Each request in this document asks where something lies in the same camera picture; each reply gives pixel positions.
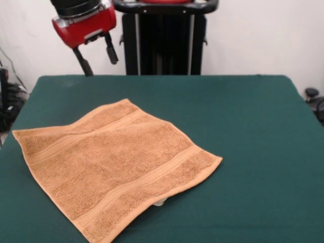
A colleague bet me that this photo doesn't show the red robot base ring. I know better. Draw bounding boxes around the red robot base ring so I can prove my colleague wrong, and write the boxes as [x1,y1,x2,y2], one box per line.
[138,0,193,5]

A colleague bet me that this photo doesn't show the grey wall cable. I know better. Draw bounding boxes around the grey wall cable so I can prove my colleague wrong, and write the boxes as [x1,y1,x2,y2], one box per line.
[0,47,27,91]

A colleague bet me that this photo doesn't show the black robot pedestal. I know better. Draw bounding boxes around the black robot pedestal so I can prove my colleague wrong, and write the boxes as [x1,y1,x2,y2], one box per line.
[112,0,219,76]

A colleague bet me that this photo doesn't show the black cable bundle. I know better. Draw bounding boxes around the black cable bundle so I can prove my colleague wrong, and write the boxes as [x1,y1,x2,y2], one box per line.
[0,82,29,133]

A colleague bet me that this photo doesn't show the black electronics box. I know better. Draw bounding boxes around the black electronics box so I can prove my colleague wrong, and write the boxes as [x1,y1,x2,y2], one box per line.
[0,67,10,113]

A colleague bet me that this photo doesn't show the dark green tablecloth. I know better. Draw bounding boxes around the dark green tablecloth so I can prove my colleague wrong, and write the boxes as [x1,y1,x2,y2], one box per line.
[0,74,324,243]

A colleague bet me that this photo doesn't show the orange terry towel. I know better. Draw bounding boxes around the orange terry towel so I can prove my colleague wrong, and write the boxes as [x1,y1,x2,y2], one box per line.
[12,98,223,243]

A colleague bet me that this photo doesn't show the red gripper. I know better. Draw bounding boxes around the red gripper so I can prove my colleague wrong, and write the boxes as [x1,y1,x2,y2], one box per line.
[52,4,119,77]

